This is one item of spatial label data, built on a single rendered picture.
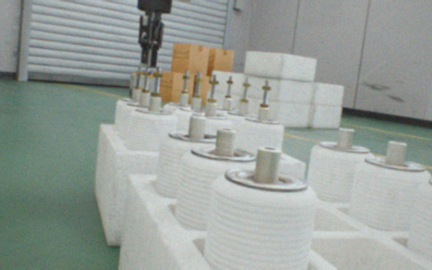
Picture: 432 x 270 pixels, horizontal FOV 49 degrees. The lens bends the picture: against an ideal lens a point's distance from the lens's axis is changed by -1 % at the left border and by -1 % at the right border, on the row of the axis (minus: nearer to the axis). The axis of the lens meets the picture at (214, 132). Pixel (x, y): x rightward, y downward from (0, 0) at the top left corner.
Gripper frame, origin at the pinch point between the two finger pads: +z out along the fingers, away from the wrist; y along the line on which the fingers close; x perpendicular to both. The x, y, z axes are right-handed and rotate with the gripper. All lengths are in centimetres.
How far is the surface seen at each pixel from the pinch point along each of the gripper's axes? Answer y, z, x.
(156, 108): 11.9, 9.1, 5.2
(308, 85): -275, 3, 62
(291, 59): -256, -15, 45
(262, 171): 63, 9, 26
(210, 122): 10.9, 10.7, 16.1
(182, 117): -0.3, 11.5, 8.8
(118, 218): 20.5, 29.6, 2.0
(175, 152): 44.8, 11.5, 15.3
